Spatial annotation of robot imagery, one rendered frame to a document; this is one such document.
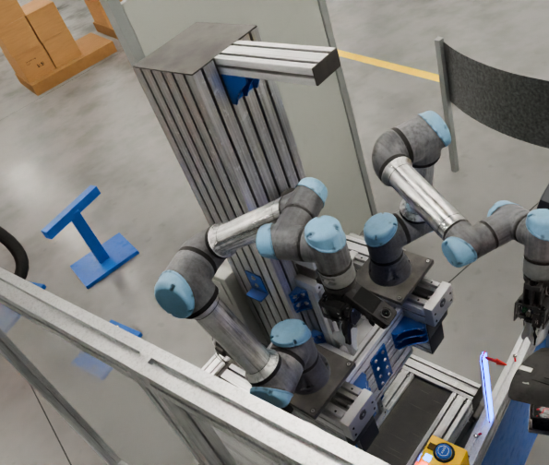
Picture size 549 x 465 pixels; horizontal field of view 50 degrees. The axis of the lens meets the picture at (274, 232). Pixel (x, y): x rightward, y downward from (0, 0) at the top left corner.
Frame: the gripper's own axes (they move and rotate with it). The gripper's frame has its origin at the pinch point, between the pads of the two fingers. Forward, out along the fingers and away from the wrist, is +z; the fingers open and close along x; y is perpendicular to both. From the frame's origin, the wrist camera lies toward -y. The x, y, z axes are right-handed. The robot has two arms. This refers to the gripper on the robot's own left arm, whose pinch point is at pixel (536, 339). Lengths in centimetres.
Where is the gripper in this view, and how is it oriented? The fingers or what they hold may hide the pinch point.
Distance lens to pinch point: 164.4
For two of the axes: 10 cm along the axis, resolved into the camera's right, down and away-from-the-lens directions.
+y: -6.5, 4.0, -6.5
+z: 1.1, 8.9, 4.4
